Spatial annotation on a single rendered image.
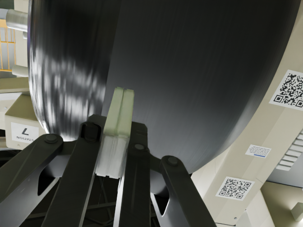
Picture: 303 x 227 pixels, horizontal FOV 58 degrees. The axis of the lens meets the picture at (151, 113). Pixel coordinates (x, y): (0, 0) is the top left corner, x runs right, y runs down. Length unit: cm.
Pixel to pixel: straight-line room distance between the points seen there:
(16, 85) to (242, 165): 83
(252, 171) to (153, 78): 47
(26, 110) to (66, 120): 68
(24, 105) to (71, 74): 75
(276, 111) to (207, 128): 30
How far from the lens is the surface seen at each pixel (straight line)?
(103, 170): 16
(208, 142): 35
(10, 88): 112
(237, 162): 67
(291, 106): 61
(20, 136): 104
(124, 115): 17
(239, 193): 76
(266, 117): 61
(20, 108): 103
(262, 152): 67
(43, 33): 32
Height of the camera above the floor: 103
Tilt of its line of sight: 33 degrees up
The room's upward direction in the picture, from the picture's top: 164 degrees counter-clockwise
